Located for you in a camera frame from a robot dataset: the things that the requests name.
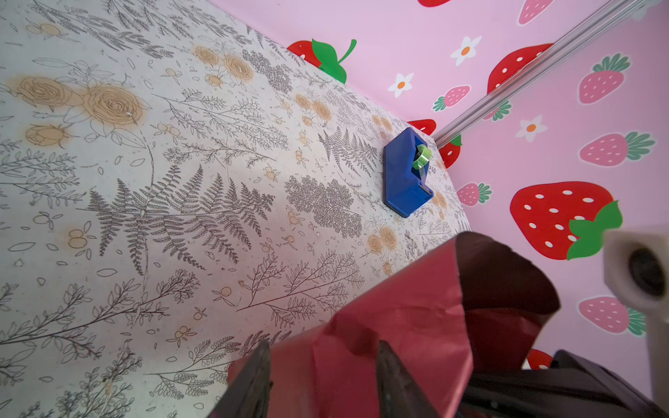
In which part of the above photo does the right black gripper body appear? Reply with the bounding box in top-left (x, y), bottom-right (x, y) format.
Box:
top-left (459, 350), bottom-right (668, 418)

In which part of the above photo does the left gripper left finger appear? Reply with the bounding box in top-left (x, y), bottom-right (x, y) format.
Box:
top-left (207, 341), bottom-right (273, 418)

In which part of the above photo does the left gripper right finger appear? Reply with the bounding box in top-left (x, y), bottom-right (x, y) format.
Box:
top-left (376, 341), bottom-right (439, 418)

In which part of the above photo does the dark red wrapping paper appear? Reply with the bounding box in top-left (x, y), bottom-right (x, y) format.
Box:
top-left (225, 231), bottom-right (561, 418)

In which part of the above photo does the blue tape dispenser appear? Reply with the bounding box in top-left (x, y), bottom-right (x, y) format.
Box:
top-left (383, 127), bottom-right (435, 218)

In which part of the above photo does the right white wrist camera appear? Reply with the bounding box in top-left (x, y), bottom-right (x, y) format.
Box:
top-left (603, 225), bottom-right (668, 409)

